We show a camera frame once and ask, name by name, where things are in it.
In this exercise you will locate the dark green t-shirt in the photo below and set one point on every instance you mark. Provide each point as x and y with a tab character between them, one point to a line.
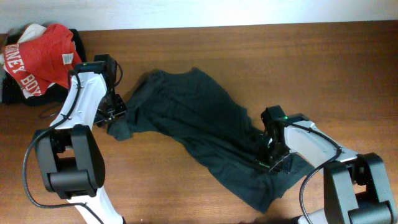
193	109

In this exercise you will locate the black folded garment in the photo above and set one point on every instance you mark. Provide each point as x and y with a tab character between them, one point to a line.
12	94

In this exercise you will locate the white folded garment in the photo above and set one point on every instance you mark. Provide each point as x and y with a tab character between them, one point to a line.
31	32

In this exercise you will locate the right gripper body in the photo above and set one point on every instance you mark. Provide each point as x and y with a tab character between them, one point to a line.
274	158

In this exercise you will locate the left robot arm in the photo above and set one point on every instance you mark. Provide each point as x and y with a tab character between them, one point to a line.
70	161

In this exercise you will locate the red printed t-shirt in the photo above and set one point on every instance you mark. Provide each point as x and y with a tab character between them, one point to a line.
44	61

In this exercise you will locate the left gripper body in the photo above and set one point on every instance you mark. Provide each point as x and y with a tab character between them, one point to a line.
111	106

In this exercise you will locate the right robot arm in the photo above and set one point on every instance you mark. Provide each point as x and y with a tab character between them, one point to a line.
356	186

